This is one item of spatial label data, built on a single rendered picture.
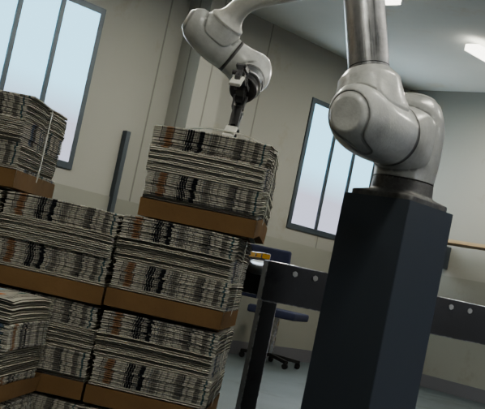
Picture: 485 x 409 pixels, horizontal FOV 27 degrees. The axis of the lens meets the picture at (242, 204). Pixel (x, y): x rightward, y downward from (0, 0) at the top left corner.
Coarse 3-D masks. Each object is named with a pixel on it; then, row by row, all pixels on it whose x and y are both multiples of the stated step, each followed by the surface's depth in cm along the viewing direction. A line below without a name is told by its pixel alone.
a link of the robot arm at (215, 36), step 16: (240, 0) 278; (256, 0) 277; (272, 0) 277; (288, 0) 277; (192, 16) 280; (208, 16) 280; (224, 16) 279; (240, 16) 279; (192, 32) 280; (208, 32) 279; (224, 32) 279; (240, 32) 282; (208, 48) 280; (224, 48) 280
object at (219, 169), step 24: (168, 144) 243; (192, 144) 242; (216, 144) 242; (240, 144) 241; (264, 144) 240; (168, 168) 242; (192, 168) 241; (216, 168) 241; (240, 168) 241; (264, 168) 240; (144, 192) 243; (168, 192) 242; (192, 192) 242; (216, 192) 241; (240, 192) 240; (264, 192) 245; (144, 216) 243; (240, 216) 241
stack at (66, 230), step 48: (0, 192) 245; (0, 240) 244; (48, 240) 243; (96, 240) 242; (144, 240) 241; (192, 240) 240; (240, 240) 245; (144, 288) 241; (192, 288) 240; (240, 288) 266; (48, 336) 242; (96, 336) 243; (144, 336) 240; (192, 336) 239; (96, 384) 239; (144, 384) 238; (192, 384) 238
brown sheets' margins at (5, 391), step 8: (40, 376) 238; (8, 384) 216; (16, 384) 221; (24, 384) 227; (32, 384) 234; (0, 392) 212; (8, 392) 218; (16, 392) 224; (24, 392) 230; (0, 400) 214
